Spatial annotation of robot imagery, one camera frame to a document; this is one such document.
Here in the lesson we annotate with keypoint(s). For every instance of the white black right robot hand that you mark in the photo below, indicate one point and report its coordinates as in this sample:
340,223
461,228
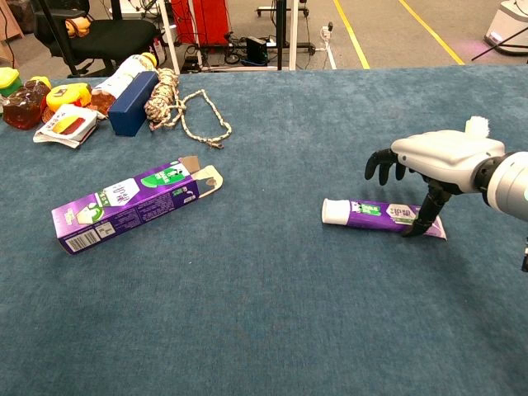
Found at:
445,156

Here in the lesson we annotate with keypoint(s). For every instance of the purple white toothpaste tube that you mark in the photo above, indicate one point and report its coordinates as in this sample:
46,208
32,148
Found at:
363,214

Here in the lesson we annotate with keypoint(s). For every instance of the purple toothpaste carton box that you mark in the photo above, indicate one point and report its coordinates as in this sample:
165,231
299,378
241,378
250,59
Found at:
136,202

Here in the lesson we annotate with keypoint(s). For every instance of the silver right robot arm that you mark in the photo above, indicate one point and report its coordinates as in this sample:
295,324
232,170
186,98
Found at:
509,181

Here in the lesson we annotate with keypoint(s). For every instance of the black box device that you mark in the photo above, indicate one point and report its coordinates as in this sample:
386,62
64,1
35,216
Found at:
255,49

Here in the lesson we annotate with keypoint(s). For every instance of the navy blue rectangular box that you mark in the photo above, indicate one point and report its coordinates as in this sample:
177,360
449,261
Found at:
130,105

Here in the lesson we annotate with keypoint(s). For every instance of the mint green scrubbing brush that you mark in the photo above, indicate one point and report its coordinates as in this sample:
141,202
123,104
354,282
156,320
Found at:
477,125

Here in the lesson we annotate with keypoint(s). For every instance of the thin black rod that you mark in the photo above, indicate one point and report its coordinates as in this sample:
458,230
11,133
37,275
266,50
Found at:
499,46

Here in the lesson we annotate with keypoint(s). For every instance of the white machine base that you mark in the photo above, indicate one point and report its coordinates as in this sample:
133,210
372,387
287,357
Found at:
505,29

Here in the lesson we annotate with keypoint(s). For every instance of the white power strip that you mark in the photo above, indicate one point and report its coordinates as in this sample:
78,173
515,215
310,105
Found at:
328,41

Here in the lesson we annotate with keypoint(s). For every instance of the black tripod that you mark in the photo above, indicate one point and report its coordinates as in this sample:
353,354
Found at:
281,33

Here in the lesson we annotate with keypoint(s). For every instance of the blue carpet table mat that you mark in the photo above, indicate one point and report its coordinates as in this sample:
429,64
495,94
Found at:
264,309

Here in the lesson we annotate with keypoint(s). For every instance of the red cabinet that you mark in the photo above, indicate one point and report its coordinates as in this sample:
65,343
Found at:
202,20

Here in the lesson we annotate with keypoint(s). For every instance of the white drink bottle yellow cap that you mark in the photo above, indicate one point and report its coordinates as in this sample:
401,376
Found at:
123,74

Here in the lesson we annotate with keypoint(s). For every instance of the black office chair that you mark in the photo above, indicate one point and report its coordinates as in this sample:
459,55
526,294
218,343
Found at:
111,37

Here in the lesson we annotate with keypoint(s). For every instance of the yellow lidded jar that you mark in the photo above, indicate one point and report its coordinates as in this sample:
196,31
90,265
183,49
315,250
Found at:
66,95

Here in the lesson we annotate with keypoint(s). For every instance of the white snack packet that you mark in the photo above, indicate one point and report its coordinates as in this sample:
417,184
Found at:
62,128

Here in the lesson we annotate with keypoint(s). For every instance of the yellow brown plush toy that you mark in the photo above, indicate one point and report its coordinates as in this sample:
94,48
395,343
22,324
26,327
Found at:
77,26

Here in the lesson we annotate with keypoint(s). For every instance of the brown woven coaster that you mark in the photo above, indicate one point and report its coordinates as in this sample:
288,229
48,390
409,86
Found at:
47,115

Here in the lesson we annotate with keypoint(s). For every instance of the black light stand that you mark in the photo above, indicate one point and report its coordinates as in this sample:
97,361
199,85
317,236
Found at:
57,37

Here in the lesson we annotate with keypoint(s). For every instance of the amber honey bottle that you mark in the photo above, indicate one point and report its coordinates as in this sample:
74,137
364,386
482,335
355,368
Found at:
24,105

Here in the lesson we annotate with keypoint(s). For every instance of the yellow lidded green container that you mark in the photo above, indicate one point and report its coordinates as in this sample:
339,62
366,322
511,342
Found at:
8,78

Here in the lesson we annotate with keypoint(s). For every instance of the white upright post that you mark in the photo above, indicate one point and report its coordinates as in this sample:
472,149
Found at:
293,33

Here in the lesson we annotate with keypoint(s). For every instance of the white metal frame leg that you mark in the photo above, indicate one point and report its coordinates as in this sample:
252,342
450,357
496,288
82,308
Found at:
170,37

